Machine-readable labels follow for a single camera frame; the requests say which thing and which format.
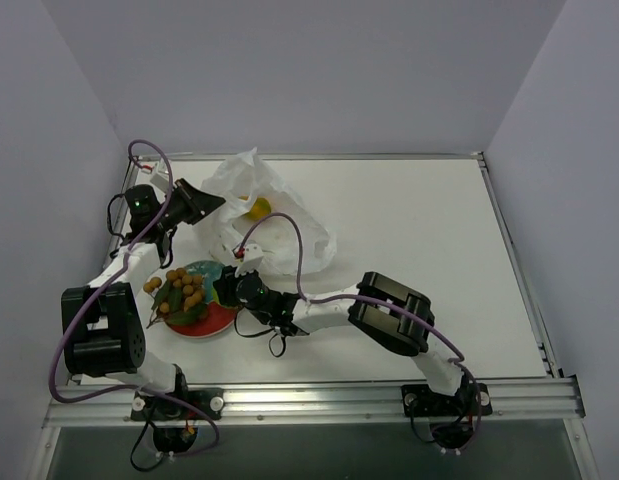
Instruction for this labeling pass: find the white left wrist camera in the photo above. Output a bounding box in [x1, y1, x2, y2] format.
[141, 161, 172, 194]

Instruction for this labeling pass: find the white plastic bag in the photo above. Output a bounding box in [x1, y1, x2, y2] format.
[196, 149, 337, 276]

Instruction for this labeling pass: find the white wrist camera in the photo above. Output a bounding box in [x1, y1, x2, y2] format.
[234, 243, 264, 278]
[141, 161, 172, 194]

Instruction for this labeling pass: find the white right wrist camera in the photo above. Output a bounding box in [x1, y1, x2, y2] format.
[234, 243, 264, 278]

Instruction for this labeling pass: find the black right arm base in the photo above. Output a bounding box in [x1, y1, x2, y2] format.
[401, 380, 493, 455]

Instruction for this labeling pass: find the red and teal plate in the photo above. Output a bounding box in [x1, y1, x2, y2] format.
[167, 260, 238, 339]

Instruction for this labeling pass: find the yellow fake mango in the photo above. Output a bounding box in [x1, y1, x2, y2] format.
[242, 197, 273, 222]

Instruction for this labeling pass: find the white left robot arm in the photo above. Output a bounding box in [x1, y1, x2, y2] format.
[61, 179, 225, 419]

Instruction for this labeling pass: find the aluminium front rail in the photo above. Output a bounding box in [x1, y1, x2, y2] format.
[43, 378, 585, 427]

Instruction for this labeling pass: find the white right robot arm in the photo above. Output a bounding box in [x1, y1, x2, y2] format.
[213, 267, 469, 413]

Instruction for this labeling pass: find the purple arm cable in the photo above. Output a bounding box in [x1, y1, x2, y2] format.
[236, 212, 483, 446]
[47, 139, 221, 459]

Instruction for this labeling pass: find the fake longan bunch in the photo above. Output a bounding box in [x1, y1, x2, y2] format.
[142, 268, 209, 328]

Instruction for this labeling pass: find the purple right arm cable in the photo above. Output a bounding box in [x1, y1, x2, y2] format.
[236, 212, 483, 446]

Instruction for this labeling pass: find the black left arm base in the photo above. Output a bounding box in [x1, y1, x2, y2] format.
[130, 387, 225, 456]

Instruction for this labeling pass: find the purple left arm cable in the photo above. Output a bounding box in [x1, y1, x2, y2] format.
[47, 139, 221, 459]

